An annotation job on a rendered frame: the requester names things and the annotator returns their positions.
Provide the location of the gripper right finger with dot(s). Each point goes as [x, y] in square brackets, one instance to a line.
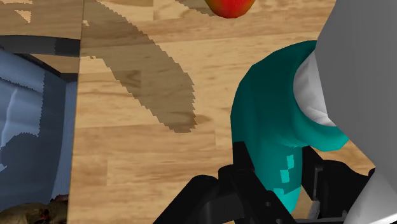
[333, 186]

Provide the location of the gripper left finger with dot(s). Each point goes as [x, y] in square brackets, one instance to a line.
[229, 192]

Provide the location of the red apple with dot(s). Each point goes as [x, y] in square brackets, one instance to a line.
[230, 7]

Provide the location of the blue upholstered sofa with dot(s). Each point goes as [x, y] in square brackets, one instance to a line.
[28, 130]

